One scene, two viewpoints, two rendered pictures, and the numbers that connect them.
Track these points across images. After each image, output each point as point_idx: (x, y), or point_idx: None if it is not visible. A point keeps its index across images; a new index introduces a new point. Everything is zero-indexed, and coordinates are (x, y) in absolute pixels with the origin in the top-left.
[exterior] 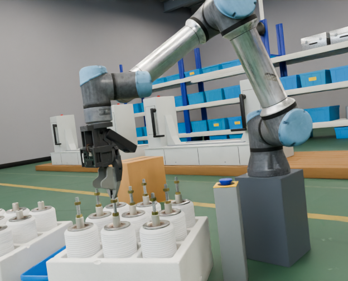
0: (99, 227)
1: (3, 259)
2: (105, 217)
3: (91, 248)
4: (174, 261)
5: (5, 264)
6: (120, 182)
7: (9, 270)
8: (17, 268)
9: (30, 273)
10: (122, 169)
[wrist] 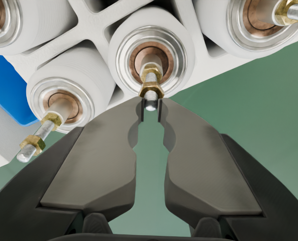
0: (42, 37)
1: (2, 157)
2: (22, 14)
3: (111, 90)
4: None
5: (6, 149)
6: (211, 125)
7: (8, 138)
8: (0, 126)
9: (12, 108)
10: (288, 192)
